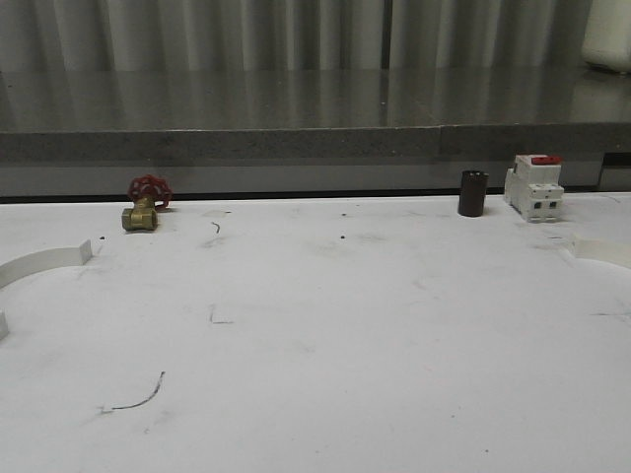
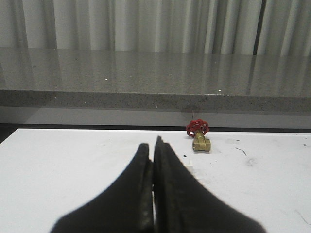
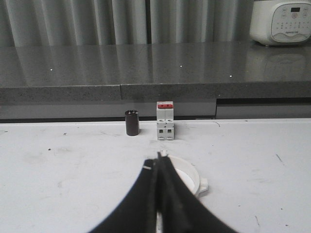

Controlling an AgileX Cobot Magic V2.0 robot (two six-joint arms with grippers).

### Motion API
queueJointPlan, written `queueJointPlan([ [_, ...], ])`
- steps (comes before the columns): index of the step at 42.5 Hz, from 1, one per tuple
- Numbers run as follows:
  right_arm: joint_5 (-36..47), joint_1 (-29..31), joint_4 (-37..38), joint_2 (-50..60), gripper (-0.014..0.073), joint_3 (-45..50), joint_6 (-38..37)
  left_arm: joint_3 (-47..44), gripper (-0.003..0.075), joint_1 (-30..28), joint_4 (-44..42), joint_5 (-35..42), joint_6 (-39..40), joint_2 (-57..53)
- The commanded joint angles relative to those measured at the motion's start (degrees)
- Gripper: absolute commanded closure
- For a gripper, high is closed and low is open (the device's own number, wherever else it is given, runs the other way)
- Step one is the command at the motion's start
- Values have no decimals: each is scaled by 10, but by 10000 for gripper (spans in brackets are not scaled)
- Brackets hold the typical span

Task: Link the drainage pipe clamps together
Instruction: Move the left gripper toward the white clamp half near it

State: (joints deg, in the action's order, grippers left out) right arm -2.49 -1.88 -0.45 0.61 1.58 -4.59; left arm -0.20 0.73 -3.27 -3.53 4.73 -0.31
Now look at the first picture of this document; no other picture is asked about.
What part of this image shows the white half-ring pipe clamp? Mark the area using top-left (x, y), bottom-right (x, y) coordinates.
top-left (0, 238), bottom-right (94, 342)
top-left (570, 236), bottom-right (631, 269)

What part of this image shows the dark brown cylinder capacitor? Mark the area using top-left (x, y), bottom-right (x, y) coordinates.
top-left (457, 169), bottom-right (489, 218)

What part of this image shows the brass valve red handwheel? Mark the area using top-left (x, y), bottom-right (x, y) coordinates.
top-left (121, 174), bottom-right (173, 232)

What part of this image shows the grey stone counter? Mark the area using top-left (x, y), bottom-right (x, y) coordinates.
top-left (1, 66), bottom-right (630, 201)

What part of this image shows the white container in background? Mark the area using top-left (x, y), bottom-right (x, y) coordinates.
top-left (581, 0), bottom-right (630, 74)

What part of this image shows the white circuit breaker red switch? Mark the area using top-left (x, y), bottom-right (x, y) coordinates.
top-left (504, 155), bottom-right (564, 223)

